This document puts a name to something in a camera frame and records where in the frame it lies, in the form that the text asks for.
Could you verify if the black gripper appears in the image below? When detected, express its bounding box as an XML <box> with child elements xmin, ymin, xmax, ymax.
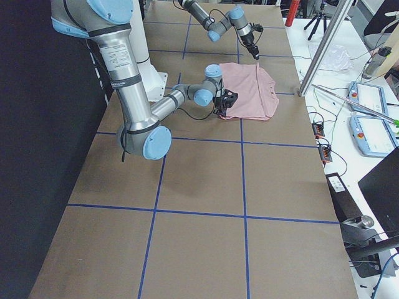
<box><xmin>239</xmin><ymin>23</ymin><xmax>263</xmax><ymax>60</ymax></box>
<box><xmin>213</xmin><ymin>89</ymin><xmax>238</xmax><ymax>116</ymax></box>

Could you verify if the pink t-shirt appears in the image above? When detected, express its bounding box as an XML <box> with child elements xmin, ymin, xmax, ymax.
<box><xmin>219</xmin><ymin>62</ymin><xmax>279</xmax><ymax>121</ymax></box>

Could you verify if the red fire extinguisher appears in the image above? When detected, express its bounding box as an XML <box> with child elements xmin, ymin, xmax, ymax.
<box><xmin>285</xmin><ymin>0</ymin><xmax>300</xmax><ymax>27</ymax></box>

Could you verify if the clear plastic bag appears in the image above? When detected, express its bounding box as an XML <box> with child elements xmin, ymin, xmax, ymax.
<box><xmin>319</xmin><ymin>44</ymin><xmax>353</xmax><ymax>71</ymax></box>

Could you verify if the orange terminal block upper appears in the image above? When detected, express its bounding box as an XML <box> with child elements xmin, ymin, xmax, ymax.
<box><xmin>312</xmin><ymin>123</ymin><xmax>325</xmax><ymax>139</ymax></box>

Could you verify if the upper blue teach pendant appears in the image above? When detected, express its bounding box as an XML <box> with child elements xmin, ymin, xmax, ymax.
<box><xmin>347</xmin><ymin>81</ymin><xmax>388</xmax><ymax>115</ymax></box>

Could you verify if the blue teach pendant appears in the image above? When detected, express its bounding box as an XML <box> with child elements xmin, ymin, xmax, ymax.
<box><xmin>349</xmin><ymin>115</ymin><xmax>398</xmax><ymax>158</ymax></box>
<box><xmin>347</xmin><ymin>81</ymin><xmax>388</xmax><ymax>115</ymax></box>

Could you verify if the grey water bottle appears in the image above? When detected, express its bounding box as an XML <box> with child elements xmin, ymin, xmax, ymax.
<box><xmin>362</xmin><ymin>46</ymin><xmax>392</xmax><ymax>79</ymax></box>

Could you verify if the lower blue teach pendant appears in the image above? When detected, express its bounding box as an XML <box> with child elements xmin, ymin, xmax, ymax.
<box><xmin>349</xmin><ymin>115</ymin><xmax>398</xmax><ymax>158</ymax></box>

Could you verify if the metal reacher stick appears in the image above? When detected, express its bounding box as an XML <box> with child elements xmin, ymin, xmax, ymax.
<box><xmin>312</xmin><ymin>84</ymin><xmax>399</xmax><ymax>128</ymax></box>

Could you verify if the black power box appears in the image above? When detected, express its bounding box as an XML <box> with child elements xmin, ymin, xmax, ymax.
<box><xmin>325</xmin><ymin>173</ymin><xmax>363</xmax><ymax>222</ymax></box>

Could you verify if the black monitor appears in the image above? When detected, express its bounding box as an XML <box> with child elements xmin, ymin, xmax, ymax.
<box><xmin>358</xmin><ymin>148</ymin><xmax>398</xmax><ymax>237</ymax></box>

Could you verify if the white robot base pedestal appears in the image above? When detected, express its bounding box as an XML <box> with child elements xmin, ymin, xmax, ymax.
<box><xmin>129</xmin><ymin>0</ymin><xmax>168</xmax><ymax>102</ymax></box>

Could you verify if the black camera tripod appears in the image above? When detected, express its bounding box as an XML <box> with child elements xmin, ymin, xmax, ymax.
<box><xmin>304</xmin><ymin>0</ymin><xmax>327</xmax><ymax>40</ymax></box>

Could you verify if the aluminium frame post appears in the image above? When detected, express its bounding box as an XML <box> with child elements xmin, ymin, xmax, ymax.
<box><xmin>298</xmin><ymin>0</ymin><xmax>353</xmax><ymax>97</ymax></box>

